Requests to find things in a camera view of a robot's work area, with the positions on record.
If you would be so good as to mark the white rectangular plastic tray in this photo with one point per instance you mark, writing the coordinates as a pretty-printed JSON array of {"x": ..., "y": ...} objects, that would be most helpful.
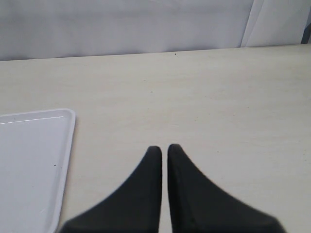
[{"x": 34, "y": 158}]

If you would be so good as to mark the white backdrop curtain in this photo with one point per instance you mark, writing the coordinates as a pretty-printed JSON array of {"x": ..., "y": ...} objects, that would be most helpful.
[{"x": 34, "y": 29}]

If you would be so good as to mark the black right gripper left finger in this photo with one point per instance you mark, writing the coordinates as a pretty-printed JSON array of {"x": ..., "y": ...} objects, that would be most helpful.
[{"x": 133, "y": 208}]

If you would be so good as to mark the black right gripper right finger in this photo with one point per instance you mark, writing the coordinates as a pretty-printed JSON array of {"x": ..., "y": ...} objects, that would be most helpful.
[{"x": 197, "y": 205}]

